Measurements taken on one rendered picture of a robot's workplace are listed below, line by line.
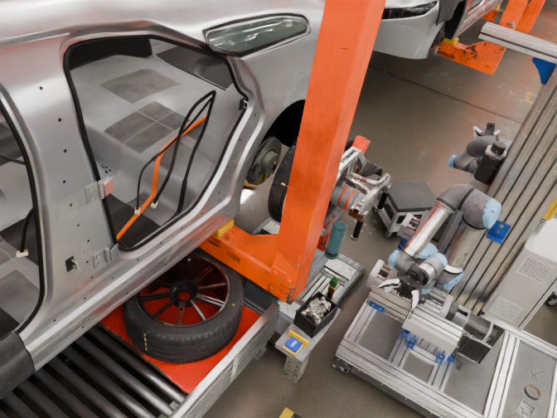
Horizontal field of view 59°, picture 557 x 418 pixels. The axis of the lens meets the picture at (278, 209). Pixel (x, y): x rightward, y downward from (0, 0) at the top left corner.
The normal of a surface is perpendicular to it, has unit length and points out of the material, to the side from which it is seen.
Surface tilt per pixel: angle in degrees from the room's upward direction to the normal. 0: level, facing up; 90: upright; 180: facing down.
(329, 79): 90
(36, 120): 71
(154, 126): 6
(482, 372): 0
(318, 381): 0
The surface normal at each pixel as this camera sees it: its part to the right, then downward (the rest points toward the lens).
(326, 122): -0.55, 0.48
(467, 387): 0.15, -0.74
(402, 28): 0.00, 0.65
